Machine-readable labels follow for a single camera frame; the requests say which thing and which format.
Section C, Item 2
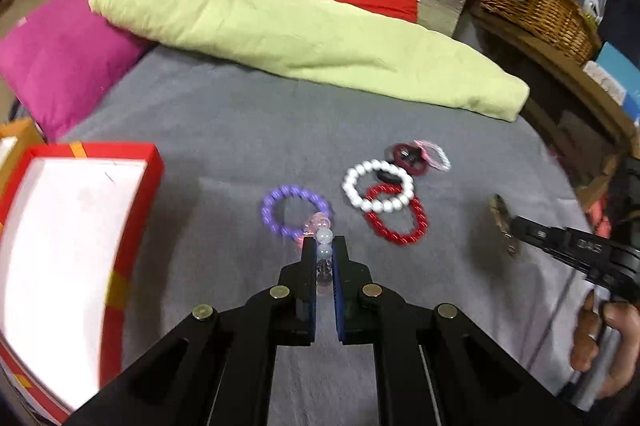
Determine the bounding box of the pale pink bead bracelet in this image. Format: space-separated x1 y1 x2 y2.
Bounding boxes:
299 213 335 285

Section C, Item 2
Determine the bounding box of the red bead bracelet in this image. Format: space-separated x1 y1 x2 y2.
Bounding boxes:
362 183 430 248

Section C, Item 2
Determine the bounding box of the purple bead bracelet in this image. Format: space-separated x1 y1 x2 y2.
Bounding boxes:
259 183 334 241

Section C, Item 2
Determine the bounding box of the white bead bracelet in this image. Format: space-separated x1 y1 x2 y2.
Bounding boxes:
342 159 416 214

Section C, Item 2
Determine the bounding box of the pink clear bead bracelet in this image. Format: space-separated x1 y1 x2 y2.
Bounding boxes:
412 139 452 173

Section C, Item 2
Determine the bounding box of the person's right hand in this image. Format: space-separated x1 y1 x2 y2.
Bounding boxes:
570 290 639 399

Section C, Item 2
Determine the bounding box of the grey bed cover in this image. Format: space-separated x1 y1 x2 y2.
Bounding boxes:
66 47 589 425

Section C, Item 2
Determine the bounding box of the red white gift box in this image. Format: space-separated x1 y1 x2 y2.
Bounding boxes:
1 141 164 425

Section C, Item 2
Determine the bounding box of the wicker basket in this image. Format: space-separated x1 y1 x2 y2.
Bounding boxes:
480 0 601 66

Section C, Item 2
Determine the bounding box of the light green folded blanket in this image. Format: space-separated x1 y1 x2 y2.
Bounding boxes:
88 0 529 122

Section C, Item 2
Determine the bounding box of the orange box lid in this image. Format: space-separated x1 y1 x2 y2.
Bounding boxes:
0 117 44 192

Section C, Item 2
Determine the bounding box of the magenta pillow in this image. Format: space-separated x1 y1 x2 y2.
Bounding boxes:
1 0 152 141

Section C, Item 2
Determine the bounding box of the maroon ring bangle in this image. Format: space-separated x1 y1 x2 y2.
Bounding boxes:
385 143 428 177

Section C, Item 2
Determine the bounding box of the wooden shelf rail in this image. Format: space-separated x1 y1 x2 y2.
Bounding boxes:
469 4 639 157

